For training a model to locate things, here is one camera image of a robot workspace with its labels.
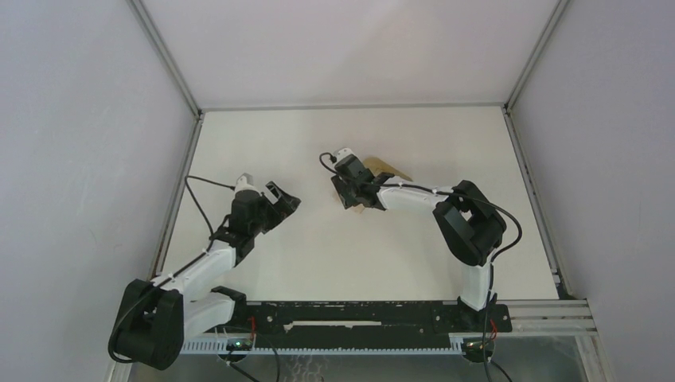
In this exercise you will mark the right circuit board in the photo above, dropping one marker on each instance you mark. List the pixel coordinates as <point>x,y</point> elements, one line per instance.
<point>477,346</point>

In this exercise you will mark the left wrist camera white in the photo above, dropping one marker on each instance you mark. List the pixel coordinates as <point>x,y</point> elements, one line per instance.
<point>245,182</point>

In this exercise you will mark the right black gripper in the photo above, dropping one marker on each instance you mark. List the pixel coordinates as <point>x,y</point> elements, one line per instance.
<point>348,200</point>

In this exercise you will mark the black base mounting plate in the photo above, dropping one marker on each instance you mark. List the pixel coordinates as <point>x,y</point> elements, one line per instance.
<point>369,323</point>

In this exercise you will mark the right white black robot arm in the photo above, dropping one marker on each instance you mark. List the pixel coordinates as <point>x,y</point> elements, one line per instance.
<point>470,225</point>

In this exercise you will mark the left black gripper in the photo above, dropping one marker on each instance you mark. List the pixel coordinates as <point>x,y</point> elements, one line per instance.
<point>285,205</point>

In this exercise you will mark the left green circuit board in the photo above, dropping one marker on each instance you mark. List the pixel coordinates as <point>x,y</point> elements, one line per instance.
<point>239,345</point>

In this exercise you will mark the aluminium front frame rail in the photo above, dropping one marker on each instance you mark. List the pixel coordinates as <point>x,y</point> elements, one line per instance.
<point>529,318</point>

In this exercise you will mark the beige oval plastic tray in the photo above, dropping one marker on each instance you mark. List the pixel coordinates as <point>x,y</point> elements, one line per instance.
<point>378,166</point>

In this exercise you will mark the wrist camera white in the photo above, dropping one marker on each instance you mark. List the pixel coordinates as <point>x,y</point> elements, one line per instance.
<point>342,154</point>
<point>245,182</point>

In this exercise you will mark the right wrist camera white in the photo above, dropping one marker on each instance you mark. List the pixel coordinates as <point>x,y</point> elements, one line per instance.
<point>342,154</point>

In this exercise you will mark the white slotted cable duct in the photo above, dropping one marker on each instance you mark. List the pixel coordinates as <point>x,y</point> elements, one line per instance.
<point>216,346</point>

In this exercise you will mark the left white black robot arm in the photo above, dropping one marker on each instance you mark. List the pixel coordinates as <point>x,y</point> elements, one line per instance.
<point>157,316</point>

